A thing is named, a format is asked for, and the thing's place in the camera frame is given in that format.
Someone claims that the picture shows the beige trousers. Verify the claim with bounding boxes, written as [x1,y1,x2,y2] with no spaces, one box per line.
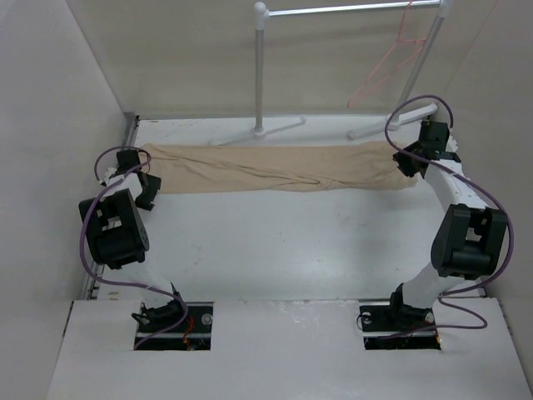
[143,142,417,194]

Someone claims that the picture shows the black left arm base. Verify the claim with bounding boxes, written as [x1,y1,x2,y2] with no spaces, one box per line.
[132,300,214,352]

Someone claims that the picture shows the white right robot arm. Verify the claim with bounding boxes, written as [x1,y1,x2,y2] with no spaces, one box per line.
[386,120,509,330]

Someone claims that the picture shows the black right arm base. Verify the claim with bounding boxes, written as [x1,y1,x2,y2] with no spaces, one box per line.
[356,292,441,351]

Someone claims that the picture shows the white clothes rack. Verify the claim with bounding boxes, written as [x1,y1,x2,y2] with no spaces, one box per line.
[211,1,453,146]

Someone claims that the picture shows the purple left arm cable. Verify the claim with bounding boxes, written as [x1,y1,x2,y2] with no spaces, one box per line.
[78,145,189,347]

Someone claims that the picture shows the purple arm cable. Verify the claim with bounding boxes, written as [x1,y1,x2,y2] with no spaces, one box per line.
[378,94,516,339]
[78,145,189,347]

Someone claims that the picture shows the pink wire hanger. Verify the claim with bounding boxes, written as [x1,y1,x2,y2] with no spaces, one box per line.
[346,1,428,109]

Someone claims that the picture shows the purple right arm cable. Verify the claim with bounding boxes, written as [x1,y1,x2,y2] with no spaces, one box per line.
[378,94,516,339]

